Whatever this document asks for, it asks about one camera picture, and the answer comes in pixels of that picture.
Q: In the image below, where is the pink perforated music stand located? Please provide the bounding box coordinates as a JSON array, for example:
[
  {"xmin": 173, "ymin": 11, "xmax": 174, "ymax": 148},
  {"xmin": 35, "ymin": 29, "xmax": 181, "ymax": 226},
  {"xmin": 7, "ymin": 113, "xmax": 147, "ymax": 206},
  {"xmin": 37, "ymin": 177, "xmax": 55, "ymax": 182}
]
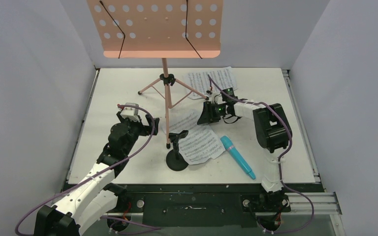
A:
[{"xmin": 87, "ymin": 0, "xmax": 224, "ymax": 149}]

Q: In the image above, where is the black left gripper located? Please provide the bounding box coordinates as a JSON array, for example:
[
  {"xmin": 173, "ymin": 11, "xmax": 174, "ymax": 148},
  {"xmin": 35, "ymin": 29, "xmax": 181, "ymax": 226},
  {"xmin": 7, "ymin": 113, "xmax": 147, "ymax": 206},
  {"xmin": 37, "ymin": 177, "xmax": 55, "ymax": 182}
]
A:
[{"xmin": 118, "ymin": 112, "xmax": 158, "ymax": 154}]

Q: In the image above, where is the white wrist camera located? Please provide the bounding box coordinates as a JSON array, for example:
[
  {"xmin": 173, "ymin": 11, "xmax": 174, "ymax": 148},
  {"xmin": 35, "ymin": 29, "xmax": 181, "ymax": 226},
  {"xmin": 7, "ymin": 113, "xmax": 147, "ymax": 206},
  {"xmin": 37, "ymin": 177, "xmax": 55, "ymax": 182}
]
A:
[
  {"xmin": 117, "ymin": 103, "xmax": 140, "ymax": 122},
  {"xmin": 206, "ymin": 90, "xmax": 221, "ymax": 103}
]

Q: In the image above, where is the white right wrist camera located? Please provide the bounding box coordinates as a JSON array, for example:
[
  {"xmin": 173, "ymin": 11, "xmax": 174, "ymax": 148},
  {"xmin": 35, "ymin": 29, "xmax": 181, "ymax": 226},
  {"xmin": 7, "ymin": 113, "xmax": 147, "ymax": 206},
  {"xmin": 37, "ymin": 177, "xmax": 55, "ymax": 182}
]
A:
[{"xmin": 206, "ymin": 90, "xmax": 221, "ymax": 103}]

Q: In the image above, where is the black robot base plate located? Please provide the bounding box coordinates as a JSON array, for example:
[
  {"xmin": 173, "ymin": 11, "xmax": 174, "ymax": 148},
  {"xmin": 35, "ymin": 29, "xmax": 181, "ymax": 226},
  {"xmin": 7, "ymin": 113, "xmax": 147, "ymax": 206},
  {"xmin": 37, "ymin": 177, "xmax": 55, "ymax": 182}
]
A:
[{"xmin": 101, "ymin": 184, "xmax": 324, "ymax": 230}]

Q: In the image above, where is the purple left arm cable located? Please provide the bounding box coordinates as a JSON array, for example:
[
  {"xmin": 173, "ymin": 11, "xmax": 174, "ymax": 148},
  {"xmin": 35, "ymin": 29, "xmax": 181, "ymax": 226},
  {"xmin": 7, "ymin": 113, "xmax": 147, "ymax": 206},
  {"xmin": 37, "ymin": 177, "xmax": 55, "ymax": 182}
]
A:
[{"xmin": 15, "ymin": 103, "xmax": 162, "ymax": 236}]

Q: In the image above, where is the white sheet music paper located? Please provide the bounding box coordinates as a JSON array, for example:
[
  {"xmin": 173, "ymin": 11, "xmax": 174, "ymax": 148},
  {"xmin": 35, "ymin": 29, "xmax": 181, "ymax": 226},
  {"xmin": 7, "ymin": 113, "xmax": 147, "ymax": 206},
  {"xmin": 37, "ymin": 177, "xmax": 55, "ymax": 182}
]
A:
[
  {"xmin": 169, "ymin": 109, "xmax": 225, "ymax": 165},
  {"xmin": 183, "ymin": 66, "xmax": 238, "ymax": 96}
]

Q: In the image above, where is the aluminium frame rail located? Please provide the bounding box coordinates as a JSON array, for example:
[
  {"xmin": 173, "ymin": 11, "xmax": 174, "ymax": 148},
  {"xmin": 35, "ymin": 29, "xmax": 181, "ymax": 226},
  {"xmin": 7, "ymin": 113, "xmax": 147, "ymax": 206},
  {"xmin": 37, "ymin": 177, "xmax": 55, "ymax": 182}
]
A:
[{"xmin": 47, "ymin": 192, "xmax": 343, "ymax": 216}]

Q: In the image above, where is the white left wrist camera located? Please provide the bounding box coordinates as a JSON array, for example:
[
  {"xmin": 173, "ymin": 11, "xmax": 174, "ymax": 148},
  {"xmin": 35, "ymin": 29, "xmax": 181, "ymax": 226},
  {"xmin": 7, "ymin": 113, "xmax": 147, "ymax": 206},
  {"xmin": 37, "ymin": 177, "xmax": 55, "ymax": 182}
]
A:
[{"xmin": 117, "ymin": 103, "xmax": 140, "ymax": 122}]

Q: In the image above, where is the turquoise toy microphone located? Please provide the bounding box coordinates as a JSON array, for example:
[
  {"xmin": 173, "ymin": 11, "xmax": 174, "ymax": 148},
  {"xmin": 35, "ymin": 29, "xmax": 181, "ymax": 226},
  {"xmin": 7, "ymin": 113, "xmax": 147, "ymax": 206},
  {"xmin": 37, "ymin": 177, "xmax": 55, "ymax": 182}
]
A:
[{"xmin": 220, "ymin": 136, "xmax": 256, "ymax": 180}]

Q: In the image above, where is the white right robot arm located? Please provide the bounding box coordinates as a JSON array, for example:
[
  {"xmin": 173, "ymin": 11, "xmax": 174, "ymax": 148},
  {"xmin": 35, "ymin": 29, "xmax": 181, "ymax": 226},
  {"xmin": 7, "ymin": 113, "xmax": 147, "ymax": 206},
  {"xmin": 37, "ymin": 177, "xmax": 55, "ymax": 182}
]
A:
[{"xmin": 197, "ymin": 88, "xmax": 292, "ymax": 211}]

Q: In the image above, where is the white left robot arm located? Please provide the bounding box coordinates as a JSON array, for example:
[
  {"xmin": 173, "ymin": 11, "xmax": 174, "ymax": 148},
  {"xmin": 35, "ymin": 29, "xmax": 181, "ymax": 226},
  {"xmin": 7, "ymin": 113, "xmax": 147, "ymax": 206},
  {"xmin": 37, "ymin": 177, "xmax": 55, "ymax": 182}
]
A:
[{"xmin": 33, "ymin": 113, "xmax": 159, "ymax": 236}]

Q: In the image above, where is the black microphone stand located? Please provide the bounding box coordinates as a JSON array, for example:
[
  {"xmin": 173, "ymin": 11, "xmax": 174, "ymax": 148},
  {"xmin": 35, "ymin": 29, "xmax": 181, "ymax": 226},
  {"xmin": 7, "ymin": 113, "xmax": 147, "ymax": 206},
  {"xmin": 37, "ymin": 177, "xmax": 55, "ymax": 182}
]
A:
[{"xmin": 166, "ymin": 130, "xmax": 189, "ymax": 172}]

